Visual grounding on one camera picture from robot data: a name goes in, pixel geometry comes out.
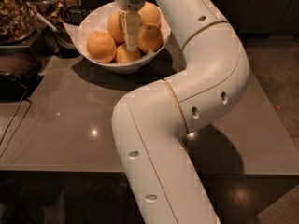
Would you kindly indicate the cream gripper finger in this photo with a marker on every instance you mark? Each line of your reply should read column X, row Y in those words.
column 132, row 23
column 122, row 24

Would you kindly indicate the orange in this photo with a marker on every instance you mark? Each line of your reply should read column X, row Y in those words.
column 150, row 14
column 101, row 46
column 114, row 27
column 123, row 55
column 150, row 37

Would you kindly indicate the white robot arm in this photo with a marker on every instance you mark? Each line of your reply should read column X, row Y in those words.
column 150, row 122

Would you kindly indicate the white ceramic bowl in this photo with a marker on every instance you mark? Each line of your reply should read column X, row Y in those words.
column 124, row 66

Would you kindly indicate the white paper bowl liner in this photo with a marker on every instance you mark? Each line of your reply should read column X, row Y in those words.
column 73, row 31

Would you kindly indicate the glass jar of nuts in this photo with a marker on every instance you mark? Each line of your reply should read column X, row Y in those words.
column 16, row 21

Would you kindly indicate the black appliance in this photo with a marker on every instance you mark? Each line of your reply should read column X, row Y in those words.
column 19, row 74

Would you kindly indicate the dark wire cup holder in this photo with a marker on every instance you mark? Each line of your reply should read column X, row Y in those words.
column 76, row 14

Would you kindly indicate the white spoon handle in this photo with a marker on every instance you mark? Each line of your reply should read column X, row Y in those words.
column 40, row 17

